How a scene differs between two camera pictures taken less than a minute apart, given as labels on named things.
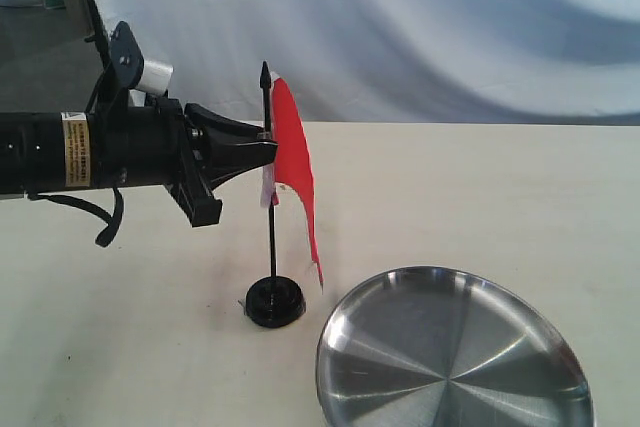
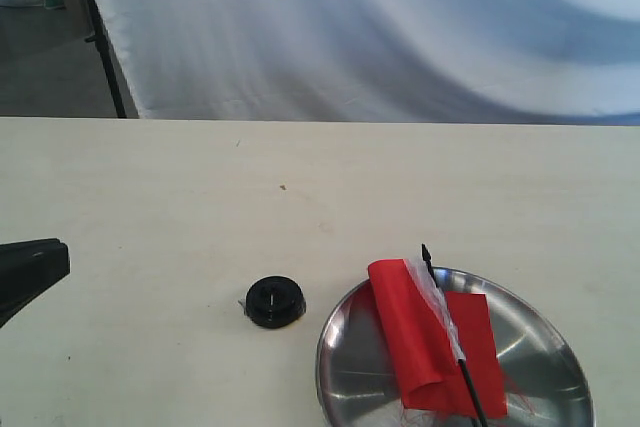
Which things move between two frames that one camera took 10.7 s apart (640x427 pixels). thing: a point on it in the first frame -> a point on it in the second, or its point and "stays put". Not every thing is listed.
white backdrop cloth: [472, 35] stays put
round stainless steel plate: [447, 346] stays put
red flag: [291, 173] -> [445, 342]
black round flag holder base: [275, 302] stays put
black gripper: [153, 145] -> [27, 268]
